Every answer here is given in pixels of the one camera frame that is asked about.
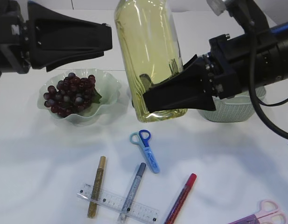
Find purple artificial grape bunch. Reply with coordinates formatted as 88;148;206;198
43;72;102;118

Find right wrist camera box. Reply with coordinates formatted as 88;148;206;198
206;0;269;33

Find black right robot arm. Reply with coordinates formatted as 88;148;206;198
143;22;288;112

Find gold glitter pen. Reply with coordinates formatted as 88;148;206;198
87;156;106;218

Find silver glitter pen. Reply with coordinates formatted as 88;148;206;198
117;162;146;224

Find clear plastic ruler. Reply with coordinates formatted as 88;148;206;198
77;183;159;224

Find green woven plastic basket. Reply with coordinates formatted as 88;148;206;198
198;91;255;123

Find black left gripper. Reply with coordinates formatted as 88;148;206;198
0;0;112;74

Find green wavy plastic plate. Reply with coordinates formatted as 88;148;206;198
37;69;121;124

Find blue capped safety scissors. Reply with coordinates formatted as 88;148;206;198
129;129;160;174

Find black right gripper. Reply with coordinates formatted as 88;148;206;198
143;32;277;112

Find red glitter pen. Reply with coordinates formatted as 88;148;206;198
164;173;197;224

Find yellow tea drink bottle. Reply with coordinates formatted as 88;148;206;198
114;0;187;123

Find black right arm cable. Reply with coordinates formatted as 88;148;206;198
248;28;288;147

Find pink purple scissors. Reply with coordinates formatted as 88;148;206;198
230;200;288;224

